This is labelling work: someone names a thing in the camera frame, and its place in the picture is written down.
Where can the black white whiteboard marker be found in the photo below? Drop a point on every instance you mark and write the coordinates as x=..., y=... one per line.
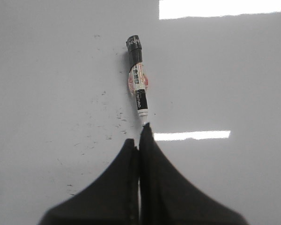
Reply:
x=137, y=80

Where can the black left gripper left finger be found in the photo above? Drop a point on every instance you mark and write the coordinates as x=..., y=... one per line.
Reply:
x=112, y=199

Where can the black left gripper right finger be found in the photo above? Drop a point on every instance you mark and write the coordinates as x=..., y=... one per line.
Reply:
x=168, y=198

